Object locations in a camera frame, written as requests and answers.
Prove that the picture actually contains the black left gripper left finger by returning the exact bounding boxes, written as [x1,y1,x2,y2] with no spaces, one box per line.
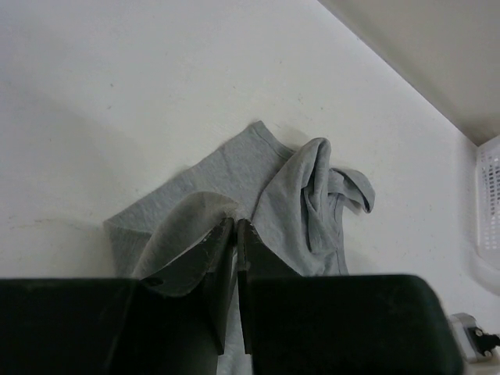
[1,218,234,374]

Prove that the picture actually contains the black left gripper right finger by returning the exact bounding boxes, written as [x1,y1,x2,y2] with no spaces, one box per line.
[237,220,464,374]

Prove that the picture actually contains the grey tank top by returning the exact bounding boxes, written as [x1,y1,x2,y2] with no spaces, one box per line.
[105,122,375,374]

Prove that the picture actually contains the white plastic laundry basket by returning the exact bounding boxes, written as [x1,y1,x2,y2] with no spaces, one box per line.
[471,137,499,294]

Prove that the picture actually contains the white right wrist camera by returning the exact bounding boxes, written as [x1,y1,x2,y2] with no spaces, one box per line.
[448,312,499,363]

